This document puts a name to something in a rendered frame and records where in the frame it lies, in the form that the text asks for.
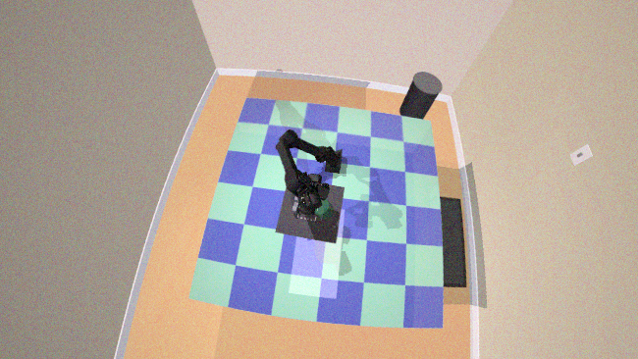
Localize green glass bottle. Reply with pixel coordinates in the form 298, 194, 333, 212
314, 199, 334, 220

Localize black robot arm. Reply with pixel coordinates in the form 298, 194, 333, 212
276, 129, 340, 210

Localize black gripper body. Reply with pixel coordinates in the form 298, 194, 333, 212
300, 174, 322, 216

